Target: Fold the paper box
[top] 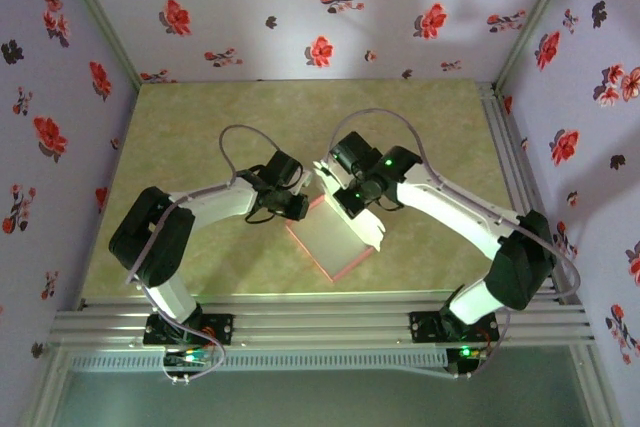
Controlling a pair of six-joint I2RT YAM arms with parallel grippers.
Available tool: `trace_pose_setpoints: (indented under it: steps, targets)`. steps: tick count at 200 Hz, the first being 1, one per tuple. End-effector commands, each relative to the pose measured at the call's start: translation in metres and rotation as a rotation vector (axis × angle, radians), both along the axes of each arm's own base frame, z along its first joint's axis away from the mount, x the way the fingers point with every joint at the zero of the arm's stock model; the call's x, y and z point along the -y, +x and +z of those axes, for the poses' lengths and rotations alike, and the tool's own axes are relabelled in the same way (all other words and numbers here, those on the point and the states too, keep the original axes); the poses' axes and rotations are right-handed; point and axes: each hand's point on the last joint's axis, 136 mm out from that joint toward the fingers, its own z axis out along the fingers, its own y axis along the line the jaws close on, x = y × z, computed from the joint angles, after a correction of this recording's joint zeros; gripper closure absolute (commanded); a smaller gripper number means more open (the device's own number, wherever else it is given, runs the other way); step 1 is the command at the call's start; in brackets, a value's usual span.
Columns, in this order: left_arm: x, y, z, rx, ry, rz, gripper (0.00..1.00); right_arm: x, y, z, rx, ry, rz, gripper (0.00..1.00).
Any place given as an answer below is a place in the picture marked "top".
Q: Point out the white and pink paper box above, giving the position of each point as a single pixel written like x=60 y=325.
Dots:
x=330 y=237

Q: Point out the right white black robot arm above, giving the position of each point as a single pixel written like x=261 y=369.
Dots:
x=520 y=267

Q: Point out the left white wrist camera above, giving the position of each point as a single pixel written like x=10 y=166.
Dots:
x=304 y=182

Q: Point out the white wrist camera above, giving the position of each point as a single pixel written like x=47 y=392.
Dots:
x=327 y=179
x=304 y=182

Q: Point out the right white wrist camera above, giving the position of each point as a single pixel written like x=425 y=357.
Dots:
x=327 y=179

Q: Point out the long aluminium base rail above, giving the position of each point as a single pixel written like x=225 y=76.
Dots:
x=320 y=322

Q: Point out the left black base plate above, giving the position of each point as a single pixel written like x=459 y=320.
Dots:
x=220 y=327

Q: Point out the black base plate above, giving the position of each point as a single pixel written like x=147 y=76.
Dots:
x=422 y=327
x=220 y=327

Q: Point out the aluminium side rail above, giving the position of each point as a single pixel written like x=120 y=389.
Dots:
x=510 y=157

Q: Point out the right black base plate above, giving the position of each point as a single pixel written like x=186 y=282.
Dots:
x=422 y=327

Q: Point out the aluminium corner post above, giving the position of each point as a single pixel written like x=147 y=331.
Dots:
x=534 y=22
x=100 y=22

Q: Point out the aluminium frame leg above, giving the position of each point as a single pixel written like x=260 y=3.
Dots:
x=595 y=392
x=42 y=392

